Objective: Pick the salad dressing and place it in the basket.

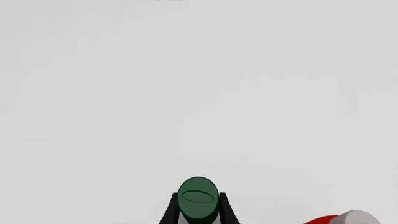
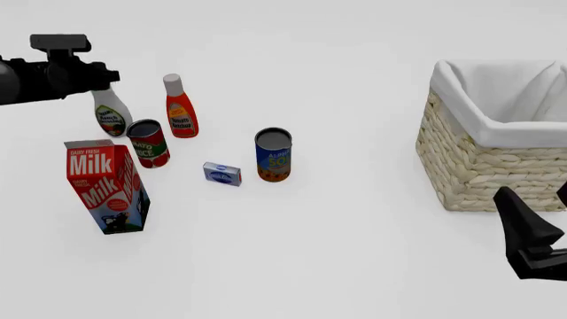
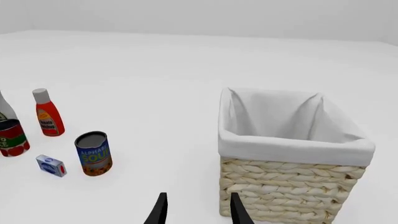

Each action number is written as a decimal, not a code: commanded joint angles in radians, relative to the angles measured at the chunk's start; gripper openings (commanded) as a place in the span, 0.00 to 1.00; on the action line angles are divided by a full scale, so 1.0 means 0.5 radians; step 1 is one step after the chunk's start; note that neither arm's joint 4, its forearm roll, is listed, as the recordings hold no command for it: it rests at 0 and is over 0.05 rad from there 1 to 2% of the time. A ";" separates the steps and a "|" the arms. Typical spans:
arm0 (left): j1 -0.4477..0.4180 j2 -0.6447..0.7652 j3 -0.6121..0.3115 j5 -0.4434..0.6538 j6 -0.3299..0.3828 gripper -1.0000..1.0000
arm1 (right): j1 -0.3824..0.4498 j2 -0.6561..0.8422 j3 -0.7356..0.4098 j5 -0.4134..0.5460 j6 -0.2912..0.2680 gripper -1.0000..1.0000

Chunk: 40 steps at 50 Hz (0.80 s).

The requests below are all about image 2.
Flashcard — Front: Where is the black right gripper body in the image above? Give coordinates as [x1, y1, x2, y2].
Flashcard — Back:
[506, 245, 567, 282]

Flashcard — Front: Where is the white ranch dressing bottle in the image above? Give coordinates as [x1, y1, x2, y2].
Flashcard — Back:
[90, 87, 134, 138]

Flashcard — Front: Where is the white cloth basket liner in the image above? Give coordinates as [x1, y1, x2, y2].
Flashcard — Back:
[432, 58, 567, 150]

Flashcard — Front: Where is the red tomato sauce can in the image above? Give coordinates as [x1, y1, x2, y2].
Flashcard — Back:
[126, 119, 171, 170]

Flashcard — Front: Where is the blue alphabet soup can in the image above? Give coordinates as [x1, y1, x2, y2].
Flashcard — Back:
[254, 127, 294, 183]

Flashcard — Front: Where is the red tomato ketchup bottle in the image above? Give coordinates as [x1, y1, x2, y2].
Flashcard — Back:
[162, 73, 200, 139]

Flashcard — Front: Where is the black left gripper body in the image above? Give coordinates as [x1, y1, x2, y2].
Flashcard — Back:
[86, 60, 121, 93]

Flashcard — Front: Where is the red milk carton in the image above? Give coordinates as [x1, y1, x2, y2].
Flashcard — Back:
[63, 138, 151, 237]

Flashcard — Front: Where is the small blue cream cheese box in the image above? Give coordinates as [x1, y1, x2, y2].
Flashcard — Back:
[202, 161, 244, 188]

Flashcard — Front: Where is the woven wicker basket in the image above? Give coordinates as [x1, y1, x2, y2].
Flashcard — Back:
[415, 58, 567, 213]

